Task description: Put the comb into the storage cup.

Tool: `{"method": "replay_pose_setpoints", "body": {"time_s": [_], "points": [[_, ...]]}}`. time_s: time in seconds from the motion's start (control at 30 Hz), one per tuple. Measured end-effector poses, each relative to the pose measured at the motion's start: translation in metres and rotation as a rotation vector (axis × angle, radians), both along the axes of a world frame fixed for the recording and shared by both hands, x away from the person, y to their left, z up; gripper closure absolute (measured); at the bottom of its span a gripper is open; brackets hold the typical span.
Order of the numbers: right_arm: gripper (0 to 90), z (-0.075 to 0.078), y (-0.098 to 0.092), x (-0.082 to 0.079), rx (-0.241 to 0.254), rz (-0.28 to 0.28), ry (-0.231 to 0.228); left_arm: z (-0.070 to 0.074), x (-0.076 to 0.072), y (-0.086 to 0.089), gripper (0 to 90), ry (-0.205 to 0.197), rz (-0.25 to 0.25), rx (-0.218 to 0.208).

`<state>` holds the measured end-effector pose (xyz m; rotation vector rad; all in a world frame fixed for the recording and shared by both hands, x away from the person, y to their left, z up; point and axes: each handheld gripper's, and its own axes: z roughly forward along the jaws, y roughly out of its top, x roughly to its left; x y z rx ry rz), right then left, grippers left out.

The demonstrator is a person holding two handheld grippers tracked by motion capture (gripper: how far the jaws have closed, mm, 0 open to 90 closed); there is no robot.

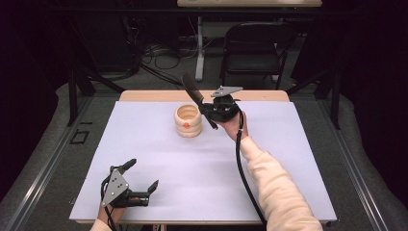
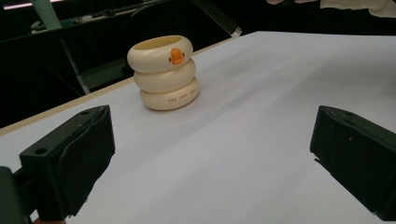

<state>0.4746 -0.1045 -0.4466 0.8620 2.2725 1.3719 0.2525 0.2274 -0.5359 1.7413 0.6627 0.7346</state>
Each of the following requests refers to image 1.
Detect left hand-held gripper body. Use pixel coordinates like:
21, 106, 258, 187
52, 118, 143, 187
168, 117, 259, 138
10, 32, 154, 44
100, 165, 151, 209

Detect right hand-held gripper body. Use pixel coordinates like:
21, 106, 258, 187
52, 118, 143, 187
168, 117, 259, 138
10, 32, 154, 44
209, 85, 244, 123

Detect cream ribbed cup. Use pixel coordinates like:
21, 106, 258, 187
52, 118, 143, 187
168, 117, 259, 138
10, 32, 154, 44
173, 104, 204, 139

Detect person's right hand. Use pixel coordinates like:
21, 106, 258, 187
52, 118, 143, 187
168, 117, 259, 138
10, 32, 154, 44
217, 110, 250, 142

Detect person's left hand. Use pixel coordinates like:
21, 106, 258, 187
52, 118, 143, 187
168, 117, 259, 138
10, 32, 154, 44
96, 205, 129, 225

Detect white table mat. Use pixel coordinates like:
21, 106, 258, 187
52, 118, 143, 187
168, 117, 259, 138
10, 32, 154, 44
68, 100, 338, 223

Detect black folding chair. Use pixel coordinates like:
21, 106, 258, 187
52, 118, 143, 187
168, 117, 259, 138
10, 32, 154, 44
219, 21, 297, 90

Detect black metal stand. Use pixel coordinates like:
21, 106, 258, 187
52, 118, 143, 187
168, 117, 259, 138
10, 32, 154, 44
285, 57, 343, 131
65, 18, 127, 128

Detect white desk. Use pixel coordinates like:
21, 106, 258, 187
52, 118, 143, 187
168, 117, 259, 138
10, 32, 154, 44
176, 0, 323, 82

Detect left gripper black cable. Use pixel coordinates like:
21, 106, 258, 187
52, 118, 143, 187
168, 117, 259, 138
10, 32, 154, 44
100, 177, 118, 231

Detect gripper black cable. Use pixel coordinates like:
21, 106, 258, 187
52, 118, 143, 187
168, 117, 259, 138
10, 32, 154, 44
100, 177, 118, 231
235, 110, 268, 231

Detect thick black floor cable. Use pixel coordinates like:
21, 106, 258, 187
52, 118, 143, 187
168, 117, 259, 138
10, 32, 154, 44
140, 62, 196, 90

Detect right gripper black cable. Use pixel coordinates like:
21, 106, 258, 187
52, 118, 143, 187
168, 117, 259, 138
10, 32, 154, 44
235, 110, 268, 231

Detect aluminium floor rail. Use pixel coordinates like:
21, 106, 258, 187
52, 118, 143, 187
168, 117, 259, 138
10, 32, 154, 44
317, 95, 390, 231
6, 95, 94, 231

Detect tangle of thin cables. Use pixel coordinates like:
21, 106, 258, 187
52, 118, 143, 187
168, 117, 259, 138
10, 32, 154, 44
140, 40, 200, 70

